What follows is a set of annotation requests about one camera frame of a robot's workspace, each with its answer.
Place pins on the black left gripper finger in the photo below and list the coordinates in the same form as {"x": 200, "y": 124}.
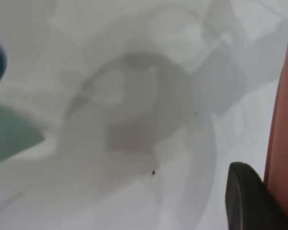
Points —
{"x": 249, "y": 201}

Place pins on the pink round plate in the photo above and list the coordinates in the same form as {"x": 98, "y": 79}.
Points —
{"x": 285, "y": 119}

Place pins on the green round plate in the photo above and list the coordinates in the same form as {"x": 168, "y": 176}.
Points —
{"x": 12, "y": 134}

